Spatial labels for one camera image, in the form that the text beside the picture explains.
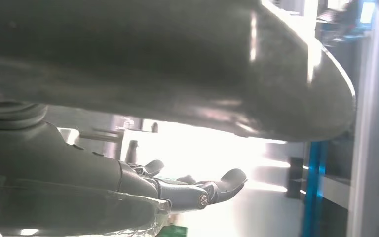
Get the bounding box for green object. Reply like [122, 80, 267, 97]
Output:
[156, 224, 189, 237]

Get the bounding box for blue metal frame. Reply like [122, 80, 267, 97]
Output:
[302, 141, 328, 237]

